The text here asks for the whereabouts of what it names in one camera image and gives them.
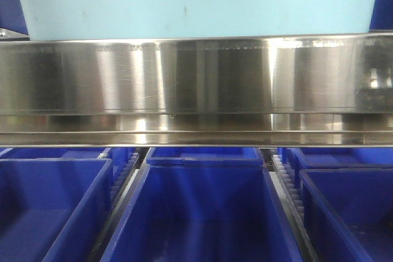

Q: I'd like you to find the stainless steel shelf front beam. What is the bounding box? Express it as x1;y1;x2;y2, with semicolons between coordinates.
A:
1;31;392;147

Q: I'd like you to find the dark blue bin lower right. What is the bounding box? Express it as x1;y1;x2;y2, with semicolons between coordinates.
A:
300;169;392;261

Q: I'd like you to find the dark blue bin lower centre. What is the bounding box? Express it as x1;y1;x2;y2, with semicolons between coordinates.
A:
101;165;303;261

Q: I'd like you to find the dark blue bin rear right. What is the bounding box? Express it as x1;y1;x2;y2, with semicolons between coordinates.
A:
278;147;392;171

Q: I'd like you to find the light blue plastic bin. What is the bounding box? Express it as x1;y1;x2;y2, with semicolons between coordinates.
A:
20;0;375;40

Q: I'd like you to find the dark blue bin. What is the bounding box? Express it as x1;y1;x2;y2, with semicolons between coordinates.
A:
101;165;303;261
278;147;392;171
1;158;113;261
146;147;264;166
300;169;392;261

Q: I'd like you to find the dark blue bin rear centre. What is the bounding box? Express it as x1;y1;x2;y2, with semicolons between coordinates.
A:
146;147;264;166

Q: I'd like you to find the white roller conveyor track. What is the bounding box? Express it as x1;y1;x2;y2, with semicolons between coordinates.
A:
271;153;308;229

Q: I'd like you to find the dark blue bin lower left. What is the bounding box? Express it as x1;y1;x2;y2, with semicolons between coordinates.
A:
1;158;113;261

